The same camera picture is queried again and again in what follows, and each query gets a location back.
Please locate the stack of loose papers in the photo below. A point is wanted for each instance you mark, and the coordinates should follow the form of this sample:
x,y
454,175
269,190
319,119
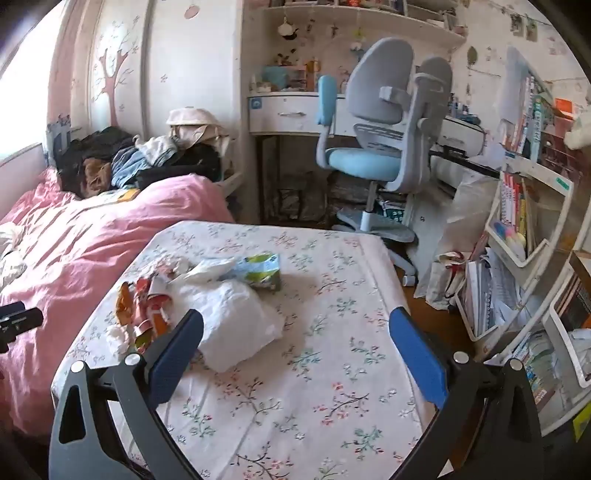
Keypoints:
x,y
494,290

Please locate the beige cloth bag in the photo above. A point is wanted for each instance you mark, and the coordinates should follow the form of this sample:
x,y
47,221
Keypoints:
x,y
194,124

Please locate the white printer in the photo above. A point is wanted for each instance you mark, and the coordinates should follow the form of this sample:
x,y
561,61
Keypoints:
x,y
461,136

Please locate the grey and blue desk chair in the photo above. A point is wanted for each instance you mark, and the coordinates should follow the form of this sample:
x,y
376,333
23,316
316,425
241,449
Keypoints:
x,y
383,97

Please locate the books in rack tray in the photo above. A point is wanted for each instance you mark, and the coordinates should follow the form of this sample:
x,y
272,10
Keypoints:
x,y
517,207

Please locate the white plastic bag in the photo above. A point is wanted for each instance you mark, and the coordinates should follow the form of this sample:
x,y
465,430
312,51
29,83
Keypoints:
x,y
471,207

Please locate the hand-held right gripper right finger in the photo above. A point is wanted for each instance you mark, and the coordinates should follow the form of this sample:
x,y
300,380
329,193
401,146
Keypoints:
x,y
415,355

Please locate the pile of dark clothes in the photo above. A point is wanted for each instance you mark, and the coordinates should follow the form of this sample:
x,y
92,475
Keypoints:
x,y
120,161

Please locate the floral tablecloth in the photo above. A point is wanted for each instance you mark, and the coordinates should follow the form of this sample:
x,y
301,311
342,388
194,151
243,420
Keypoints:
x,y
300,369

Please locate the white desk drawer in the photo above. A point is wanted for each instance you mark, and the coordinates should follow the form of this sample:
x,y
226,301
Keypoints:
x,y
291,115

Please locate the white wardrobe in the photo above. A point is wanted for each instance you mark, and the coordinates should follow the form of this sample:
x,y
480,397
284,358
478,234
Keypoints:
x,y
184,60

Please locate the white tiered book rack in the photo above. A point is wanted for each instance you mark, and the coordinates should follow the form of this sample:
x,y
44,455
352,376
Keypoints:
x,y
554,203

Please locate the teal storage box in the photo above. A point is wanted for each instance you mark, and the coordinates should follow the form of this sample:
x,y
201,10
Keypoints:
x,y
277,77

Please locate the white tissue paper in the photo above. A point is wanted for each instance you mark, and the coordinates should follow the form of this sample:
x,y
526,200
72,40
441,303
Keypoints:
x,y
207,270

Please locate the white plush toy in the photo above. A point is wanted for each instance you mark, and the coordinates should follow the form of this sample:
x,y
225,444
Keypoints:
x,y
579,129

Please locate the yellow book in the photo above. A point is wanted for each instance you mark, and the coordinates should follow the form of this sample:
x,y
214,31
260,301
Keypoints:
x,y
120,195

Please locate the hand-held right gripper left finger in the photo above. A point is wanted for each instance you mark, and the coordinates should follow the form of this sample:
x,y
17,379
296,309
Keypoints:
x,y
178,350

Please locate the white wall shelf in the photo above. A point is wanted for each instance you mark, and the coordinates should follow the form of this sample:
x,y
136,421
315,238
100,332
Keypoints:
x,y
369,23

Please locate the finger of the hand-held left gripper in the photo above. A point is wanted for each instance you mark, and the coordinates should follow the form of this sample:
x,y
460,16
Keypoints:
x,y
21,321

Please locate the brown drawer organizer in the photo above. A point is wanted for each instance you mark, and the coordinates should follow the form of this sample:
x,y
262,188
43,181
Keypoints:
x,y
563,143

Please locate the pink blanket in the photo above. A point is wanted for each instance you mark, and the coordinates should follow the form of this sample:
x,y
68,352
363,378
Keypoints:
x,y
69,258

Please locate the window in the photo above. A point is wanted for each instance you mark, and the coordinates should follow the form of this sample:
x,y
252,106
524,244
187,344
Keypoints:
x,y
23,92

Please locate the cream garment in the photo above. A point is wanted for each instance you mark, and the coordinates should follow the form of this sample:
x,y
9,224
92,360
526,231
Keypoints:
x,y
11,263

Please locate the row of upright books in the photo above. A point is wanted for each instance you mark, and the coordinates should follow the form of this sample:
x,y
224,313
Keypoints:
x,y
531,120

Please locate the red snack wrapper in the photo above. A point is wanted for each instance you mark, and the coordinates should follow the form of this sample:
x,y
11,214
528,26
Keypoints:
x,y
154,304

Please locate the clear plastic bottle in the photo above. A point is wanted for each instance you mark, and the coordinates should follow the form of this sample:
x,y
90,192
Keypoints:
x,y
235,323

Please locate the white desk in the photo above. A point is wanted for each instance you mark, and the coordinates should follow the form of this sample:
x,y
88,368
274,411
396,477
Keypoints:
x,y
295,115

